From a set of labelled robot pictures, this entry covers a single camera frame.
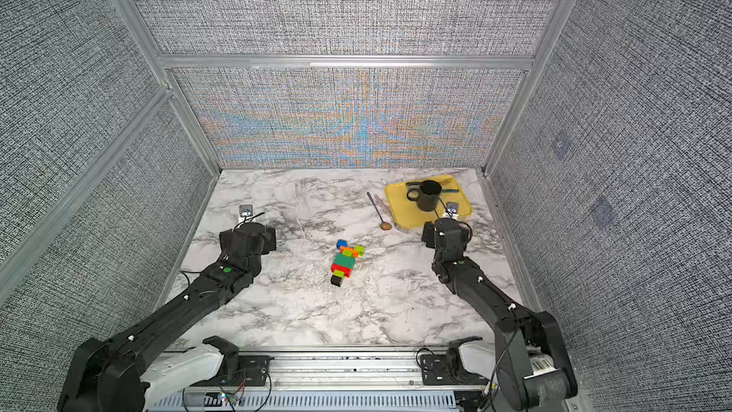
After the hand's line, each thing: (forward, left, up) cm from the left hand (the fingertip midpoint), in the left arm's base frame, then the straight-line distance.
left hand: (255, 226), depth 83 cm
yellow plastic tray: (+15, -48, -17) cm, 53 cm away
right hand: (+2, -56, -2) cm, 56 cm away
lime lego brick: (-2, -30, -14) cm, 33 cm away
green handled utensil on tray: (+30, -55, -18) cm, 65 cm away
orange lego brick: (-2, -28, -14) cm, 31 cm away
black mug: (+18, -55, -11) cm, 59 cm away
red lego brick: (-8, -26, -15) cm, 31 cm away
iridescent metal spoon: (+8, -39, -15) cm, 43 cm away
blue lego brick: (+2, -24, -16) cm, 29 cm away
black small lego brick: (-11, -22, -15) cm, 29 cm away
